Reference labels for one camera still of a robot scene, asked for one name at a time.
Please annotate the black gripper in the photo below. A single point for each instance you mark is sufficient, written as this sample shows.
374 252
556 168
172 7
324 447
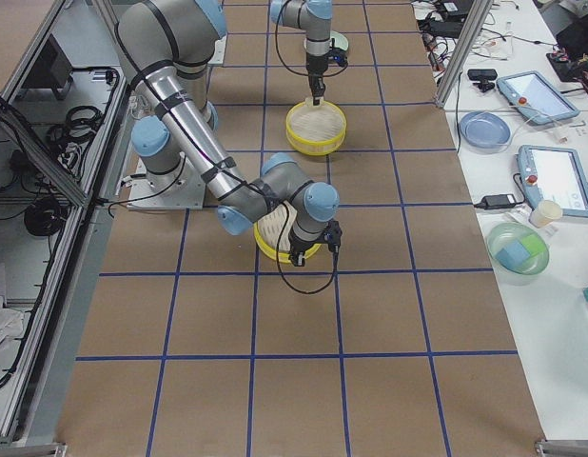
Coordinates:
315 66
297 248

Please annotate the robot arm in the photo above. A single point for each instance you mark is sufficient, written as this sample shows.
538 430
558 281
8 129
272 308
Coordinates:
157 43
314 18

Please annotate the yellow rimmed steamer basket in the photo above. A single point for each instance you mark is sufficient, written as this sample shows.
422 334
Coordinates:
315 130

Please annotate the mint green plate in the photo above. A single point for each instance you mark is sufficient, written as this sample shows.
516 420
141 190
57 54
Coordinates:
339 41

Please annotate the black webcam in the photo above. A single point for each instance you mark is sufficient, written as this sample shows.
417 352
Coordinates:
483 79

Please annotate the blue plate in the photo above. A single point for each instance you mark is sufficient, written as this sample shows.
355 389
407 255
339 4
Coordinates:
485 130

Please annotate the black power adapter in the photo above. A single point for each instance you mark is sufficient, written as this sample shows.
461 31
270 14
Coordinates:
497 201

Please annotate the upper teach pendant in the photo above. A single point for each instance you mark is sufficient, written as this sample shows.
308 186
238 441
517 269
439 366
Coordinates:
535 98

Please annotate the teach pendant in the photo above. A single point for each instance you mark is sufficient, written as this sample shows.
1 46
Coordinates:
554 174
535 98

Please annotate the green bowl with sponges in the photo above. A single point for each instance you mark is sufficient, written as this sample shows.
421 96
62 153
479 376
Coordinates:
519 253

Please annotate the lower teach pendant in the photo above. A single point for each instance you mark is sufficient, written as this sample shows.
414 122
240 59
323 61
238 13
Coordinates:
554 174

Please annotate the paper cup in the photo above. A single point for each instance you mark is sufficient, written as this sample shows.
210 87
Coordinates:
546 212

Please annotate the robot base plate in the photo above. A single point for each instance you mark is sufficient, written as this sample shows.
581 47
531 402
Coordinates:
181 189

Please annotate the aluminium frame post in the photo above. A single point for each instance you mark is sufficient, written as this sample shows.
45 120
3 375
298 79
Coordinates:
470 31

